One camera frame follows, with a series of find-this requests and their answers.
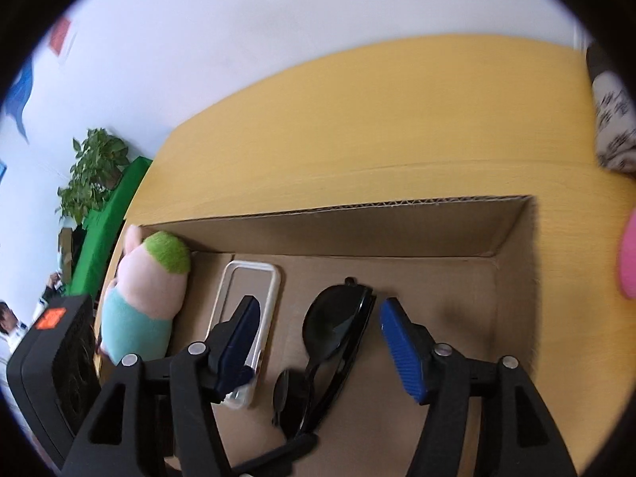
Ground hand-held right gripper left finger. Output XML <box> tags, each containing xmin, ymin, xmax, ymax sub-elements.
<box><xmin>62</xmin><ymin>295</ymin><xmax>264</xmax><ymax>477</ymax></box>

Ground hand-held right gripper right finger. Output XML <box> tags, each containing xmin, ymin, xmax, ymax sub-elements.
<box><xmin>380</xmin><ymin>297</ymin><xmax>580</xmax><ymax>477</ymax></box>

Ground clear phone case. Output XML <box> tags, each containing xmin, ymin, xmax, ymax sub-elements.
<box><xmin>206</xmin><ymin>260</ymin><xmax>282</xmax><ymax>409</ymax></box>

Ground black sunglasses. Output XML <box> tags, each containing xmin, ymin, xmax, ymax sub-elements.
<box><xmin>233</xmin><ymin>277</ymin><xmax>377</xmax><ymax>477</ymax></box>

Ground pink pig plush toy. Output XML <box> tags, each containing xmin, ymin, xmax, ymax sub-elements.
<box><xmin>97</xmin><ymin>223</ymin><xmax>192</xmax><ymax>366</ymax></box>

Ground brown cardboard box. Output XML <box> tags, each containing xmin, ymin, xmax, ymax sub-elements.
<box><xmin>94</xmin><ymin>194</ymin><xmax>542</xmax><ymax>477</ymax></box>

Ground green board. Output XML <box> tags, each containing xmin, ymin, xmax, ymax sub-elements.
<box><xmin>70</xmin><ymin>156</ymin><xmax>154</xmax><ymax>296</ymax></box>

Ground potted green plant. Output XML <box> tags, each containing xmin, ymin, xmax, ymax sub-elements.
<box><xmin>56</xmin><ymin>128</ymin><xmax>131</xmax><ymax>229</ymax></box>

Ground pink plush item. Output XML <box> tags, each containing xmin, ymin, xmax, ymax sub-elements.
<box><xmin>617</xmin><ymin>209</ymin><xmax>636</xmax><ymax>301</ymax></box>

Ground beige printed tote bag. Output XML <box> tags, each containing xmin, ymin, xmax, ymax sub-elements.
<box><xmin>586</xmin><ymin>42</ymin><xmax>636</xmax><ymax>175</ymax></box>

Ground blue wall poster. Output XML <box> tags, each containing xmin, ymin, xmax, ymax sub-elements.
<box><xmin>2</xmin><ymin>54</ymin><xmax>35</xmax><ymax>142</ymax></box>

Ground red wall poster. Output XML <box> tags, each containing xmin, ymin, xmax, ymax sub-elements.
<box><xmin>48</xmin><ymin>17</ymin><xmax>75</xmax><ymax>58</ymax></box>

